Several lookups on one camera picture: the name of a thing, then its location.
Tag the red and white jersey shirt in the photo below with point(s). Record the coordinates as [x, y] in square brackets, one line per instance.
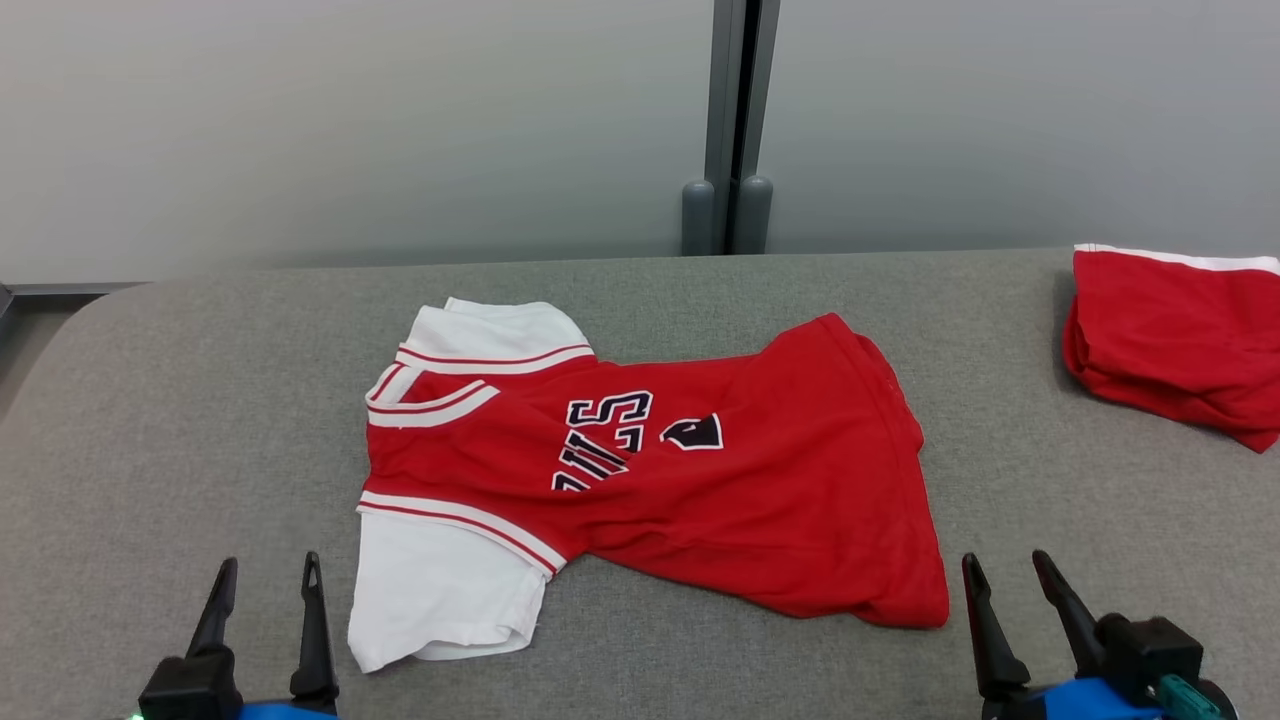
[780, 500]

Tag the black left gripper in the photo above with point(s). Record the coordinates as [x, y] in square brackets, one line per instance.
[190, 690]

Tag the red shorts with white trim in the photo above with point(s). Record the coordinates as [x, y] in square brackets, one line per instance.
[1170, 340]

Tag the grey metal door post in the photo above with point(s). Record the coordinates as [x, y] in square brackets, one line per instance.
[725, 90]

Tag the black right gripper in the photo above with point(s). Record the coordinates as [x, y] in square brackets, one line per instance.
[1005, 708]

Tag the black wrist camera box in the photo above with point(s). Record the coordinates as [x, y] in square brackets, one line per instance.
[1150, 655]

